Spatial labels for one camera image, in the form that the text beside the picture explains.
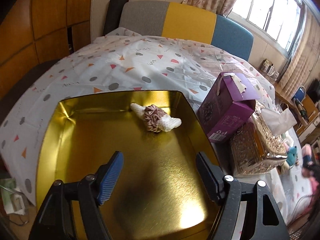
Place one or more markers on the gold metal tin tray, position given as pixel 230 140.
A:
pixel 159 193

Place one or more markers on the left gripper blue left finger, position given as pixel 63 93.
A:
pixel 111 172

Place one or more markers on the black rolled mat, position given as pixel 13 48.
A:
pixel 113 15

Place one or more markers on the wooden wardrobe panels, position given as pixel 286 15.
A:
pixel 38 31

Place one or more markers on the white sock with scrunchie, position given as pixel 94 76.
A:
pixel 155 119

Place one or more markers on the jars on desk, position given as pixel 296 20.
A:
pixel 267 68

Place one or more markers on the window with white frame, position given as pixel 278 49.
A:
pixel 278 22

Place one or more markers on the purple cardboard box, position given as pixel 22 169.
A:
pixel 228 105

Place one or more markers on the wooden side desk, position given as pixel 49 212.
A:
pixel 303 128

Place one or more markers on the blue folding chair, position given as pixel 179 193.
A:
pixel 300 94

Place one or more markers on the gold ornate tissue box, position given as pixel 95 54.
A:
pixel 255 150

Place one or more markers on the blue plush elephant toy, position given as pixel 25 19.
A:
pixel 291 157

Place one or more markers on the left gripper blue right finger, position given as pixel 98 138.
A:
pixel 211 176

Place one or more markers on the grey yellow blue sofa back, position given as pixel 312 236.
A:
pixel 175 20

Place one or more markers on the pink blanket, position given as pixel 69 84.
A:
pixel 310 170

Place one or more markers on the patterned white tablecloth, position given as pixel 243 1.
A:
pixel 121 60

